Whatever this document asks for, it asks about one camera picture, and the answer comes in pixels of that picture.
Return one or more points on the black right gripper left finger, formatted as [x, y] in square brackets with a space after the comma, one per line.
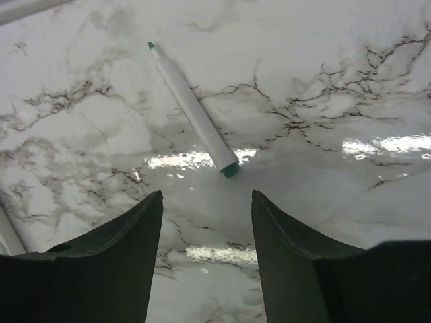
[105, 275]

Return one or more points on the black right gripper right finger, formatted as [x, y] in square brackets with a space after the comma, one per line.
[307, 276]

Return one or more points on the white pen with dark tip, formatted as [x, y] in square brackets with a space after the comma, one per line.
[222, 156]

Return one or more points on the floral rectangular tray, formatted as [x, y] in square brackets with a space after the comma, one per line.
[11, 244]

